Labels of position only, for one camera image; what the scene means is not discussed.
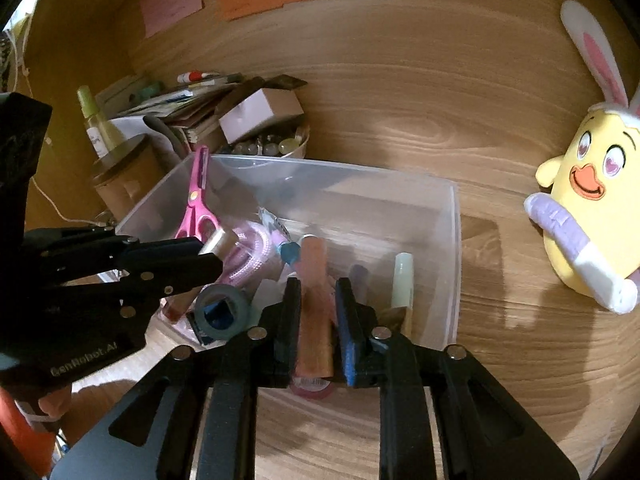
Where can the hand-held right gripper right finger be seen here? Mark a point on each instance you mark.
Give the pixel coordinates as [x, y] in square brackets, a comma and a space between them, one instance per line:
[347, 330]

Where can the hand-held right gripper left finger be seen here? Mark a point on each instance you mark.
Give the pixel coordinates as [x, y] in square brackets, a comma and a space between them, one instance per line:
[292, 315]

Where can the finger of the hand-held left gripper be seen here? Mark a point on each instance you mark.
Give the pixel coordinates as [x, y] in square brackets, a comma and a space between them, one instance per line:
[175, 272]
[125, 242]

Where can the grey tape roll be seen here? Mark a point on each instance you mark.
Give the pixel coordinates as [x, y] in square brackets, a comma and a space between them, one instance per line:
[225, 327]

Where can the pink scissors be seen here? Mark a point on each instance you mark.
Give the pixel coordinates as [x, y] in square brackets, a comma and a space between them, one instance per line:
[196, 200]

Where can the clear plastic box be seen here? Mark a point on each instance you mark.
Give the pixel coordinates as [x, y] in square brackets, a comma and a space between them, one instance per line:
[390, 195]

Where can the person's left hand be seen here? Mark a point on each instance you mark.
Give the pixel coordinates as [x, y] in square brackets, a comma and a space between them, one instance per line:
[52, 405]

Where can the clear tape roll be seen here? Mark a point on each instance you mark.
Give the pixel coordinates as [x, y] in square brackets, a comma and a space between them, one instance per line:
[220, 241]

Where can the brown mug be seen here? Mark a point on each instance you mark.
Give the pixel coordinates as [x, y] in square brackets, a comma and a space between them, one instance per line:
[125, 180]

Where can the pink tape roll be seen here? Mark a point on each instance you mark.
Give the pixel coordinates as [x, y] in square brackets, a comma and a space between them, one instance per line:
[311, 389]

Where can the small foil wrapper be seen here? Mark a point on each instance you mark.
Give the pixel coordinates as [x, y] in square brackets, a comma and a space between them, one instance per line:
[274, 222]

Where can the white paper sheet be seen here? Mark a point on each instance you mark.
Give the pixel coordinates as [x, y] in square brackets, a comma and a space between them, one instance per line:
[127, 127]

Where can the green spray bottle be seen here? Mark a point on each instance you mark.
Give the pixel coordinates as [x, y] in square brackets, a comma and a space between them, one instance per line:
[100, 125]

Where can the stack of booklets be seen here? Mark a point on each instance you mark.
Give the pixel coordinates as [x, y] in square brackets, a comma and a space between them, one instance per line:
[180, 105]

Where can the bowl of beads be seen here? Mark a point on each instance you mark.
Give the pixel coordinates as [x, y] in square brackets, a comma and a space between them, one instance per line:
[270, 147]

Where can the red white marker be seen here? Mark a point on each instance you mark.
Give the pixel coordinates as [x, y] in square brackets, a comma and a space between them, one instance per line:
[195, 76]

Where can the small white cardboard box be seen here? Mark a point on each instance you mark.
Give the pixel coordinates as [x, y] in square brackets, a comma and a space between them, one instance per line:
[260, 112]

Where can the pink paper note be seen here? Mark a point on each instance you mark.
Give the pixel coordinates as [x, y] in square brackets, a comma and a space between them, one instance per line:
[172, 0]

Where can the yellow plush chick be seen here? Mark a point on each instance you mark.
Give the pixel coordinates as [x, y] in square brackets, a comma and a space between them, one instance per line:
[590, 200]

